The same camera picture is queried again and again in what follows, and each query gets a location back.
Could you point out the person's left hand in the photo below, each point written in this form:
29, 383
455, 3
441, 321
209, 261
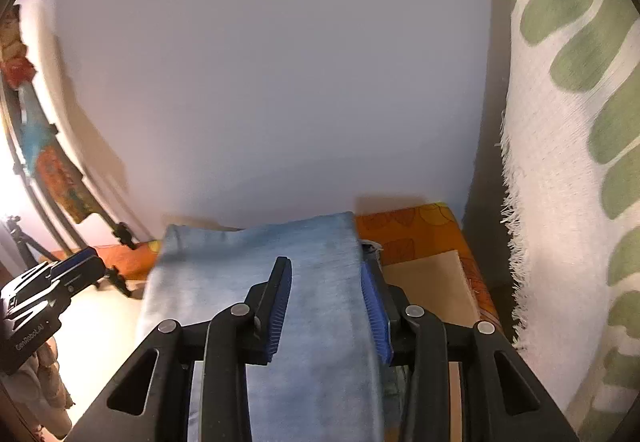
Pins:
42, 382

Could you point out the small black tripod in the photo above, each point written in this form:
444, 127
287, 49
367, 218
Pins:
25, 244

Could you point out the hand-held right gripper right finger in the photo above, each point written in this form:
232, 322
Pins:
375, 312

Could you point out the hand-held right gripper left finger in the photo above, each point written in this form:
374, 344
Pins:
277, 307

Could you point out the tall grey tripod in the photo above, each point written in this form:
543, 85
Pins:
122, 234

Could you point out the light blue denim pants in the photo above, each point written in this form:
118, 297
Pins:
320, 272

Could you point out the colourful hanging scarf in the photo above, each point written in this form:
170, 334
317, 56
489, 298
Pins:
30, 121

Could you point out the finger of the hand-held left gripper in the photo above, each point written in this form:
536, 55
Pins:
80, 267

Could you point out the beige table mat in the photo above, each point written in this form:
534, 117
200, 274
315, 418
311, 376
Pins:
425, 282

